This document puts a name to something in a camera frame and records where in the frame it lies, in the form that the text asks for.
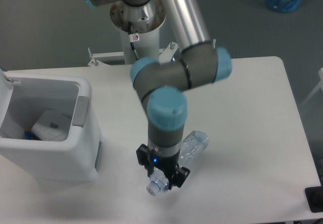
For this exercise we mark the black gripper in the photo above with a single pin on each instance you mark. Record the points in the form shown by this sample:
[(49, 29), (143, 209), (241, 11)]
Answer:
[(164, 159)]

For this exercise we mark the clear plastic water bottle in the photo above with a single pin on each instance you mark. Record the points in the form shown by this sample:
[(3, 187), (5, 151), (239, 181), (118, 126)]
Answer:
[(192, 146)]

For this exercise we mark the white plastic wrapper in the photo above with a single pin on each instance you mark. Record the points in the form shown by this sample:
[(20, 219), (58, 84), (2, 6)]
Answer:
[(52, 126)]

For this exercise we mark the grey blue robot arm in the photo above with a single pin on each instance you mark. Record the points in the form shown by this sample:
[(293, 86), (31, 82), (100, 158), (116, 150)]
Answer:
[(160, 86)]

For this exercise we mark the white plastic trash can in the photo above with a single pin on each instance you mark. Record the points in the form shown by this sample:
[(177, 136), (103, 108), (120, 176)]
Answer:
[(24, 98)]

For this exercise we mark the blue snack packet in bin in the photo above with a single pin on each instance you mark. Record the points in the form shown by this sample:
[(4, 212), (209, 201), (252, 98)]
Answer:
[(30, 136)]

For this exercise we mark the black device at table edge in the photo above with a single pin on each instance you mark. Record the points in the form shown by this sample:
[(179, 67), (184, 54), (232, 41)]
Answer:
[(314, 198)]

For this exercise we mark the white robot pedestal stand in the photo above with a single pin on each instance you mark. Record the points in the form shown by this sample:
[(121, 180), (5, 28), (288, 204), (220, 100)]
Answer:
[(141, 42)]

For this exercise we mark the white frame at right edge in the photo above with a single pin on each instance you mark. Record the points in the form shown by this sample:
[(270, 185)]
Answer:
[(314, 90)]

